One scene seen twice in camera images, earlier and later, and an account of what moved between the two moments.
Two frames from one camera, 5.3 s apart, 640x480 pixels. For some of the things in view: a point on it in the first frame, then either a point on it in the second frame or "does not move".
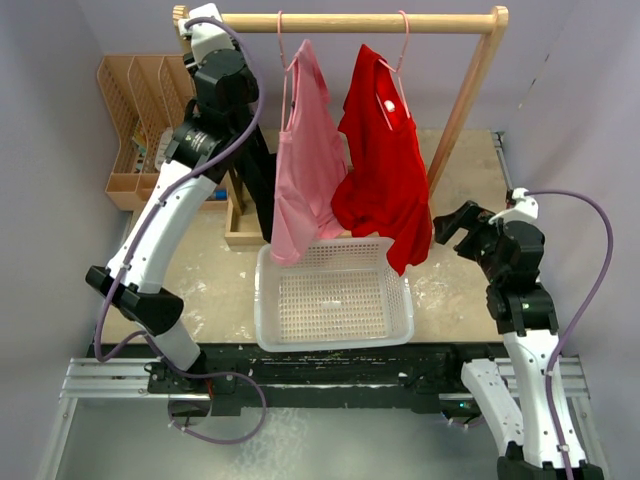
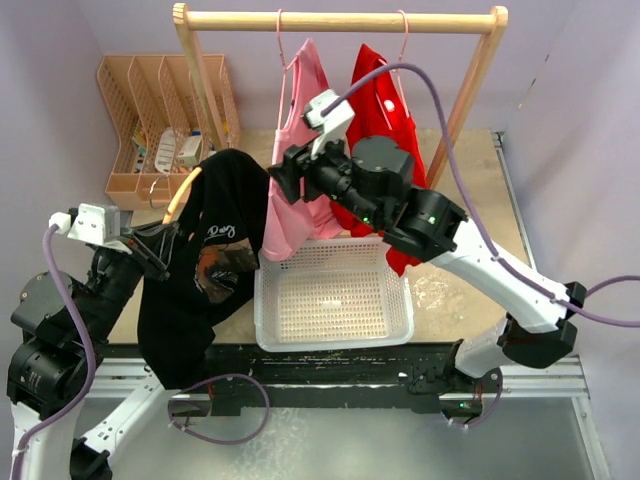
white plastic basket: (343, 294) does not move
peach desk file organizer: (146, 96) does not move
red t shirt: (382, 189) does not move
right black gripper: (468, 215) to (297, 162)
